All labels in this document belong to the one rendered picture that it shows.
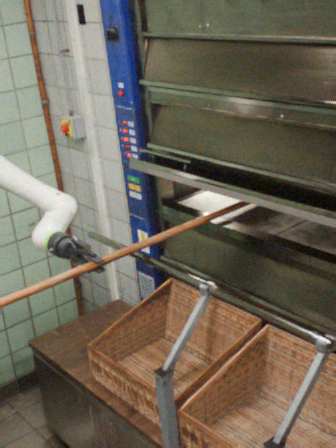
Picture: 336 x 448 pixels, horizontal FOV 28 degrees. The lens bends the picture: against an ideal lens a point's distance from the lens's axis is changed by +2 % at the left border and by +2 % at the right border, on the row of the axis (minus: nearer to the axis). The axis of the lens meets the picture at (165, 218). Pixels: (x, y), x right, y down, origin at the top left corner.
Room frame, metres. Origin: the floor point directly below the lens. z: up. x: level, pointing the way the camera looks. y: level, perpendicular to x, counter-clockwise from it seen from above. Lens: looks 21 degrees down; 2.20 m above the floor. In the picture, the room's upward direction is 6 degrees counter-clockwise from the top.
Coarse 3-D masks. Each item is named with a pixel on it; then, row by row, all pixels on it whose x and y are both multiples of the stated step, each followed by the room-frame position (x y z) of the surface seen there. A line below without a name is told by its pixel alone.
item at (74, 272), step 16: (224, 208) 2.52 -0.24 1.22; (240, 208) 2.57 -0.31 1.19; (192, 224) 2.41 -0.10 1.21; (144, 240) 2.28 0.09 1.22; (160, 240) 2.31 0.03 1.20; (112, 256) 2.18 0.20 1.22; (64, 272) 2.07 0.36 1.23; (80, 272) 2.09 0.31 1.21; (32, 288) 1.99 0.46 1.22; (0, 304) 1.92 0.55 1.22
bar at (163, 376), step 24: (216, 288) 1.93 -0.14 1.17; (192, 312) 1.94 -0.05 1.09; (264, 312) 1.75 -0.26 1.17; (312, 336) 1.61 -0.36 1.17; (168, 360) 1.86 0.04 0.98; (168, 384) 1.83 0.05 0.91; (312, 384) 1.53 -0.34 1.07; (168, 408) 1.82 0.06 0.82; (168, 432) 1.81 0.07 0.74; (288, 432) 1.47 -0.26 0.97
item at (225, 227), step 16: (176, 208) 2.68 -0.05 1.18; (192, 208) 2.66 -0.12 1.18; (208, 224) 2.50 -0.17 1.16; (224, 224) 2.45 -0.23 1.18; (240, 224) 2.43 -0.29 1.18; (240, 240) 2.36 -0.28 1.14; (256, 240) 2.29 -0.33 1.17; (272, 240) 2.24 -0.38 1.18; (288, 240) 2.23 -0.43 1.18; (288, 256) 2.16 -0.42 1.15; (304, 256) 2.10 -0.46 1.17; (320, 256) 2.07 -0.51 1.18
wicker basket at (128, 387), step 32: (160, 288) 2.64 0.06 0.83; (192, 288) 2.56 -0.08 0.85; (128, 320) 2.53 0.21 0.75; (224, 320) 2.39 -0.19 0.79; (256, 320) 2.26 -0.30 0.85; (96, 352) 2.35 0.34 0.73; (128, 352) 2.52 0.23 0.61; (160, 352) 2.51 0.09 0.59; (192, 352) 2.48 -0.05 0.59; (224, 352) 2.13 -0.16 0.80; (128, 384) 2.18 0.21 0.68; (192, 384) 2.03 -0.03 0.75
